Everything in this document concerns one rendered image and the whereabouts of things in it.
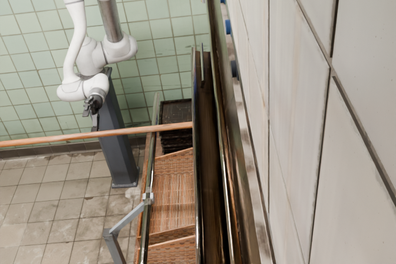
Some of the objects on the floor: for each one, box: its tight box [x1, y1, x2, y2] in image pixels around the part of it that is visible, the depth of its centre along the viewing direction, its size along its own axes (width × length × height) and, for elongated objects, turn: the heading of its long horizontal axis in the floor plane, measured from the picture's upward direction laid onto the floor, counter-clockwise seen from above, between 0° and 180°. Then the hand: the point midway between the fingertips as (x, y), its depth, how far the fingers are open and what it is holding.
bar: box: [103, 92, 160, 264], centre depth 217 cm, size 31×127×118 cm, turn 9°
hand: (89, 125), depth 211 cm, fingers open, 13 cm apart
